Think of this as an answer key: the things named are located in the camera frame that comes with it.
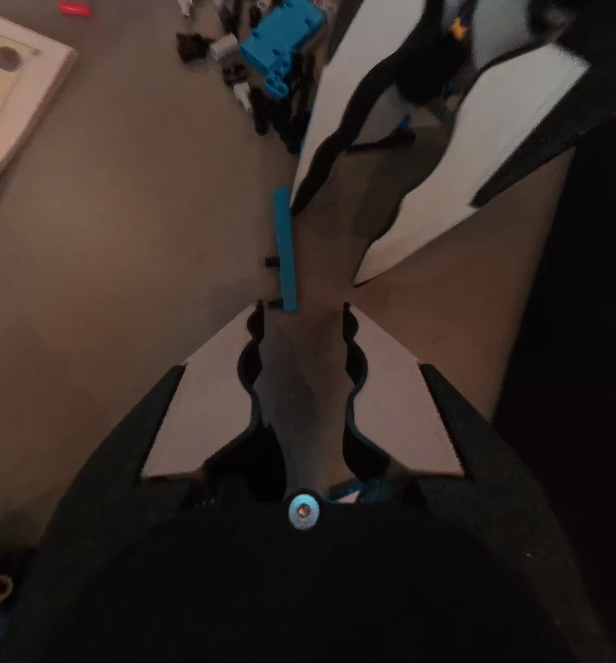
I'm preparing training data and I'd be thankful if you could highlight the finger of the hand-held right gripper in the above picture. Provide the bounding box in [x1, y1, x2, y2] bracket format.
[352, 43, 591, 287]
[289, 0, 444, 217]

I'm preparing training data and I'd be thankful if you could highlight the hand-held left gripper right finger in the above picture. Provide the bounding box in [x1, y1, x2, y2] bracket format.
[340, 302, 465, 477]

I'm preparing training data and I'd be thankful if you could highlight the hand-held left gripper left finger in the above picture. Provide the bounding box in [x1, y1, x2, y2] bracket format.
[140, 299, 265, 479]

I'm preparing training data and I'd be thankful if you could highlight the grey desk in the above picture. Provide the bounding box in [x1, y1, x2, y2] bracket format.
[0, 0, 578, 586]

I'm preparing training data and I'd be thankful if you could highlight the open instruction booklet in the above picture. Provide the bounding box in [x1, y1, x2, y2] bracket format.
[0, 7, 78, 202]

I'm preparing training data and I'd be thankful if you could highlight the pile of small building bricks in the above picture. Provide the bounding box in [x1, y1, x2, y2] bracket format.
[175, 0, 417, 156]

